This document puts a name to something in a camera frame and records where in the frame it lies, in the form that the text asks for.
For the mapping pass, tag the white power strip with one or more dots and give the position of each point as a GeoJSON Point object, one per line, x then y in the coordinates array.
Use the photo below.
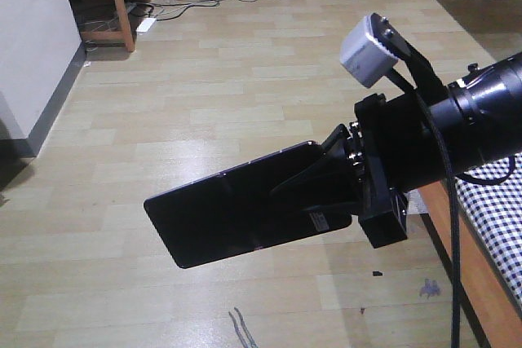
{"type": "Point", "coordinates": [145, 25]}

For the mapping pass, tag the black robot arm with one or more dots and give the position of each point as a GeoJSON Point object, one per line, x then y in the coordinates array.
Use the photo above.
{"type": "Point", "coordinates": [475, 120]}

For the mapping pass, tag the checkered quilt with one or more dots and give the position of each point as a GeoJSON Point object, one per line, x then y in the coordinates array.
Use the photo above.
{"type": "Point", "coordinates": [490, 196]}

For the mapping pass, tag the wooden bed frame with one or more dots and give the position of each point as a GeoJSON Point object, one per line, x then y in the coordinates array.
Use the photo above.
{"type": "Point", "coordinates": [495, 308]}

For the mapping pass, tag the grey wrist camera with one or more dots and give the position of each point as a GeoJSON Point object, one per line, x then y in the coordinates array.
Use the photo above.
{"type": "Point", "coordinates": [364, 56]}

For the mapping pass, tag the black foldable phone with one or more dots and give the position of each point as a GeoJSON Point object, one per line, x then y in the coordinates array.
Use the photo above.
{"type": "Point", "coordinates": [231, 213]}

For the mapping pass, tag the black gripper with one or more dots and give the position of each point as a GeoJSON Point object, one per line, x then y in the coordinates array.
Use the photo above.
{"type": "Point", "coordinates": [400, 153]}

